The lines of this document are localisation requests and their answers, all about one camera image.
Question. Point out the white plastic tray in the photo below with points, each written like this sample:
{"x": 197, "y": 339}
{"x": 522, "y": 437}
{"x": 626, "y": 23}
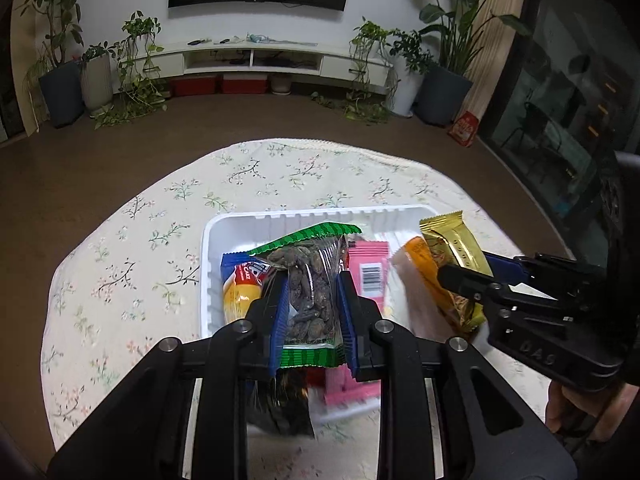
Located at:
{"x": 215, "y": 260}

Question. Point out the gold snack packet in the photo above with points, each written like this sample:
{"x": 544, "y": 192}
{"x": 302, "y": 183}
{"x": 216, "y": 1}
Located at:
{"x": 455, "y": 240}

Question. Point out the red paper bag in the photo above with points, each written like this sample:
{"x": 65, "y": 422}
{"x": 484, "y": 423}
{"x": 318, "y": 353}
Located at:
{"x": 462, "y": 129}

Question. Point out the pink snack packet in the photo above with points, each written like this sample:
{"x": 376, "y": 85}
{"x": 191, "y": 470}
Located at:
{"x": 370, "y": 270}

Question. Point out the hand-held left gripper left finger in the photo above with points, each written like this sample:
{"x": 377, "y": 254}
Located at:
{"x": 278, "y": 325}

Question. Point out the tall plant in dark pot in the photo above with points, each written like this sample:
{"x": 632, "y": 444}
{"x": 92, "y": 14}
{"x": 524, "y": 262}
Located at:
{"x": 60, "y": 95}

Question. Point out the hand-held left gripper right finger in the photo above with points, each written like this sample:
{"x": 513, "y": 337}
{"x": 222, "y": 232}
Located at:
{"x": 348, "y": 320}

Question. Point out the person's right hand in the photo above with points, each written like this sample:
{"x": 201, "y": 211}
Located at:
{"x": 575, "y": 405}

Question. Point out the red storage box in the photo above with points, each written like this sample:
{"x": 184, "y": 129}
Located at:
{"x": 195, "y": 86}
{"x": 245, "y": 84}

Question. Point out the black snack packet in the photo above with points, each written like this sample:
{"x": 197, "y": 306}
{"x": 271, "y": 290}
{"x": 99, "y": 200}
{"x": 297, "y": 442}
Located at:
{"x": 280, "y": 405}

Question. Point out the orange snack bar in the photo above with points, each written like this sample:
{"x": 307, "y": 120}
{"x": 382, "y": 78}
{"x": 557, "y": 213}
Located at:
{"x": 422, "y": 260}

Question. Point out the large leaf plant dark pot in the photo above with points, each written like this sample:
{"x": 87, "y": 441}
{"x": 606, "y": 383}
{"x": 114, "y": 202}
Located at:
{"x": 442, "y": 95}

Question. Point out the hanging vine plant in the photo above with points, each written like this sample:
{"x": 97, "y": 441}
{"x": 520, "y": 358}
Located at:
{"x": 365, "y": 60}

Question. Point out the green clear dried fruit bag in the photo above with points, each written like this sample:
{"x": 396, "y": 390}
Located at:
{"x": 312, "y": 290}

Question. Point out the white tv cabinet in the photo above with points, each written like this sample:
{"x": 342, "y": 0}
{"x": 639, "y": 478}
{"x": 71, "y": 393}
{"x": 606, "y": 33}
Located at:
{"x": 250, "y": 57}

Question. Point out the plant in white ribbed pot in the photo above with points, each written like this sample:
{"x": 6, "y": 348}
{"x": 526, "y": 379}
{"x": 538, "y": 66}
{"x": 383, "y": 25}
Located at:
{"x": 97, "y": 82}

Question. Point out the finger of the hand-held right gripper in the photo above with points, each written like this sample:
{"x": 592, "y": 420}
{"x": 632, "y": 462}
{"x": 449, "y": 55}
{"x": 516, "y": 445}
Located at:
{"x": 505, "y": 267}
{"x": 467, "y": 282}

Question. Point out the small pink flower pot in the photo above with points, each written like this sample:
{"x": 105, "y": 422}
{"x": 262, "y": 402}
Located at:
{"x": 280, "y": 84}

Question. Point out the blue yellow cake packet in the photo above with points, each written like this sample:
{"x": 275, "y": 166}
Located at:
{"x": 240, "y": 285}

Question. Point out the bushy plant in white pot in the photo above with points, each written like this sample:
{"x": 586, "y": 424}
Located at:
{"x": 410, "y": 90}

